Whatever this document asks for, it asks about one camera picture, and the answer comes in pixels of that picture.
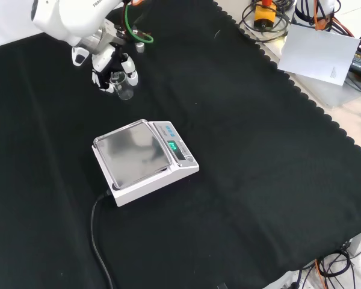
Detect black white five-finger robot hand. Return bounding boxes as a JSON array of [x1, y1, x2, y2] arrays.
[[71, 43, 140, 95]]

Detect small clear glass beaker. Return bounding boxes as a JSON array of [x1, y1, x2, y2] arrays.
[[110, 71, 135, 101]]

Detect white electronic balance steel pan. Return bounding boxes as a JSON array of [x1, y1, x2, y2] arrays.
[[91, 119, 200, 208]]

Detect black bench cloth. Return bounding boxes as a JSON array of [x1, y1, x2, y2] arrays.
[[0, 0, 361, 289]]

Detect yellow stop button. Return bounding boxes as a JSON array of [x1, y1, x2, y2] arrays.
[[253, 0, 278, 31]]

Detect pale board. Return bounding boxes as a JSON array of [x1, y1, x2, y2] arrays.
[[277, 23, 361, 87]]

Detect green cable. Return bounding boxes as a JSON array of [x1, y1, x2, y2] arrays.
[[122, 2, 155, 45]]

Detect coiled black cable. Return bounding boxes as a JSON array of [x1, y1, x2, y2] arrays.
[[241, 0, 291, 42]]

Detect black balance power cable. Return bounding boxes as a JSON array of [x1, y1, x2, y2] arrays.
[[90, 192, 117, 289]]

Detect thin orange cable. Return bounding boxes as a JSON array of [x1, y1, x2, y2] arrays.
[[313, 0, 355, 39]]

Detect looped black cables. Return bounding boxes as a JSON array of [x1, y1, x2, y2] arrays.
[[294, 240, 361, 289]]

